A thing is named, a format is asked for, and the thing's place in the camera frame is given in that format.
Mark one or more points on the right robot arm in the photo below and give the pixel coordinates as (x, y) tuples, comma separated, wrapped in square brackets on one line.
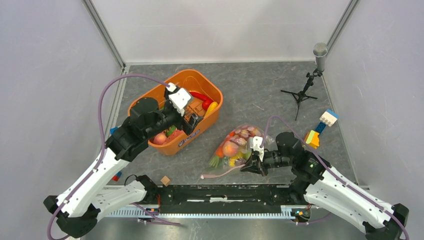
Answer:
[(318, 183)]

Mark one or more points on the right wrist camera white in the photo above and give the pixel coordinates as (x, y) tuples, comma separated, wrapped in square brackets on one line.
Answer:
[(256, 144)]

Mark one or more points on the red cherry bunch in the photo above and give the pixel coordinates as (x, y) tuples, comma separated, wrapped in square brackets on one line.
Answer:
[(242, 133)]

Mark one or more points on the orange yellow toy block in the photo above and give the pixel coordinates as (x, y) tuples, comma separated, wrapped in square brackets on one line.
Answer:
[(312, 137)]

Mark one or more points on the blue green white block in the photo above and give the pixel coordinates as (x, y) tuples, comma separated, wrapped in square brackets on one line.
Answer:
[(112, 130)]

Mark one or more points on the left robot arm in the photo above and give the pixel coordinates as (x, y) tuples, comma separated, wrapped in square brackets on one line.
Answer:
[(77, 210)]

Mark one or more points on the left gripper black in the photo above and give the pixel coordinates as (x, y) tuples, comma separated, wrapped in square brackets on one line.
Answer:
[(189, 127)]

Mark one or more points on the orange plastic tub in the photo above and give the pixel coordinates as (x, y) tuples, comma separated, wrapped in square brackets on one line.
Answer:
[(193, 81)]

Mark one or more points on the small wooden cube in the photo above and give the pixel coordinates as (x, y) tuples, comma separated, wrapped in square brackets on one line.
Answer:
[(166, 181)]

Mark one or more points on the yellow chili pepper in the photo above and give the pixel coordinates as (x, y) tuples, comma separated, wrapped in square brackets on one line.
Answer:
[(212, 106)]

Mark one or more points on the white blue toy block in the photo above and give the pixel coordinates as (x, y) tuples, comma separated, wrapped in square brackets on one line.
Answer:
[(329, 117)]

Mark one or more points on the watermelon slice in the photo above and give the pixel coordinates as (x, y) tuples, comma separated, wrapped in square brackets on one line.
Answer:
[(172, 133)]

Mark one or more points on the red blue toy block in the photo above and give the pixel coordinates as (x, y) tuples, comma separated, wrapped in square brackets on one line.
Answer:
[(117, 176)]

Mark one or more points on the peach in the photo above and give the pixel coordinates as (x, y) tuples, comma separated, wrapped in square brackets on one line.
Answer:
[(160, 139), (230, 149)]

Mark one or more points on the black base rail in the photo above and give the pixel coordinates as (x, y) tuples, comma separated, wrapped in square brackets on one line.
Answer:
[(223, 198)]

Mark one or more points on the clear zip top bag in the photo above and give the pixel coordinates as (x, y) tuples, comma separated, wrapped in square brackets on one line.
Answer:
[(236, 162)]

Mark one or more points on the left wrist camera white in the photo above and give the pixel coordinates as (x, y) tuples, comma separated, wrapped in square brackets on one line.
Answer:
[(179, 97)]

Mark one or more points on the orange carrot green top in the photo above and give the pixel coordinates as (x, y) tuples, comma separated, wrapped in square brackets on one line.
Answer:
[(221, 156)]

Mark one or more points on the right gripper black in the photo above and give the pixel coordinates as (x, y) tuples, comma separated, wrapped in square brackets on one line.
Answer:
[(254, 164)]

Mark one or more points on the red chili pepper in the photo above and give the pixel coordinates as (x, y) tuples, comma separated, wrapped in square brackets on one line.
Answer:
[(200, 96)]

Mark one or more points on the microphone on tripod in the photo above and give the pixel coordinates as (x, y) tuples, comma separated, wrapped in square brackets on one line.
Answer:
[(320, 52)]

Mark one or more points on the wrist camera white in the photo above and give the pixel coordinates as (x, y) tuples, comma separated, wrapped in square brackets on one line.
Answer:
[(256, 144), (179, 97)]

